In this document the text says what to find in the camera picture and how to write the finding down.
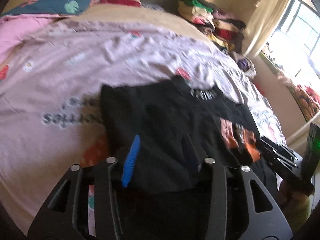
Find black IKISS sweater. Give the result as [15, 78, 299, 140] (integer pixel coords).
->
[100, 75, 279, 240]

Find colourful clothes on windowsill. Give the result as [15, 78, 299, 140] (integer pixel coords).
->
[260, 49, 320, 123]

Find cream curtain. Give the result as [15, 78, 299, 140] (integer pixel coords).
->
[242, 0, 290, 57]

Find lilac strawberry print duvet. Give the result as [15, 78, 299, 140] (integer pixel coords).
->
[1, 20, 285, 234]

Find teal floral quilt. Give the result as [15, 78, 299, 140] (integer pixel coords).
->
[2, 0, 96, 16]

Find purple cloth in bag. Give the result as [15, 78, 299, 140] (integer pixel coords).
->
[231, 51, 257, 80]

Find beige bed sheet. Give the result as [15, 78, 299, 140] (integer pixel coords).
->
[71, 4, 209, 42]

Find red and cream pillow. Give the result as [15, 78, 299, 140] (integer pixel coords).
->
[90, 0, 142, 7]

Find pile of folded clothes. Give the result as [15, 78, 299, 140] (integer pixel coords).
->
[178, 0, 246, 54]

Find pink blanket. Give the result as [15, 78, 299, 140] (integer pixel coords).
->
[0, 14, 63, 63]

